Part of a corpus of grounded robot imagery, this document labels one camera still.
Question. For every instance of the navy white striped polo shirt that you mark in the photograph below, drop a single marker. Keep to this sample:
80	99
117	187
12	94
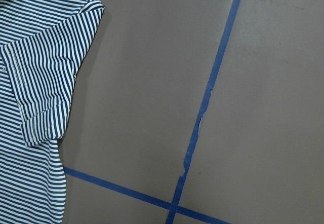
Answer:
43	44

